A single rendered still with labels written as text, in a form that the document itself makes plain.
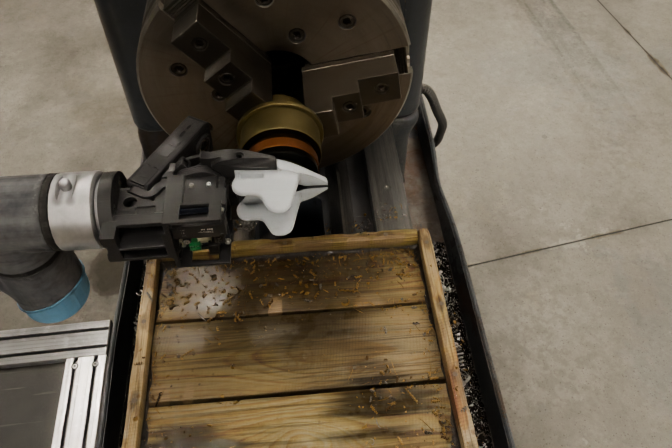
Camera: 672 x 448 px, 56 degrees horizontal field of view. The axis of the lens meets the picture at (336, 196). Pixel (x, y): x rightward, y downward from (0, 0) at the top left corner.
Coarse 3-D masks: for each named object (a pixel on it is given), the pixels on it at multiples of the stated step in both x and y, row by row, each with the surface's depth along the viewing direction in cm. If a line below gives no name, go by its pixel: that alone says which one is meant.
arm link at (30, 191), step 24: (0, 192) 57; (24, 192) 57; (48, 192) 59; (0, 216) 56; (24, 216) 56; (0, 240) 57; (24, 240) 57; (48, 240) 57; (0, 264) 60; (24, 264) 60
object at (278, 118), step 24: (288, 96) 67; (240, 120) 65; (264, 120) 63; (288, 120) 62; (312, 120) 65; (240, 144) 65; (264, 144) 61; (288, 144) 61; (312, 144) 64; (312, 168) 62
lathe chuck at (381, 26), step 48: (240, 0) 63; (288, 0) 64; (336, 0) 64; (384, 0) 65; (144, 48) 67; (288, 48) 68; (336, 48) 69; (384, 48) 70; (144, 96) 72; (192, 96) 72; (336, 144) 81
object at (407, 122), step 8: (416, 112) 101; (400, 120) 100; (408, 120) 100; (416, 120) 101; (392, 128) 100; (400, 128) 101; (408, 128) 101; (144, 136) 100; (152, 136) 100; (160, 136) 100; (400, 136) 102; (408, 136) 104; (144, 144) 101; (152, 144) 101; (160, 144) 101; (400, 144) 104; (144, 152) 102; (152, 152) 102; (400, 152) 105; (400, 160) 107
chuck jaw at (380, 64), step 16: (400, 48) 70; (304, 64) 71; (320, 64) 70; (336, 64) 70; (352, 64) 69; (368, 64) 69; (384, 64) 68; (400, 64) 72; (304, 80) 69; (320, 80) 68; (336, 80) 68; (352, 80) 68; (368, 80) 68; (384, 80) 68; (304, 96) 67; (320, 96) 67; (336, 96) 66; (352, 96) 67; (368, 96) 70; (384, 96) 70; (400, 96) 70; (320, 112) 65; (336, 112) 68; (352, 112) 68; (336, 128) 67
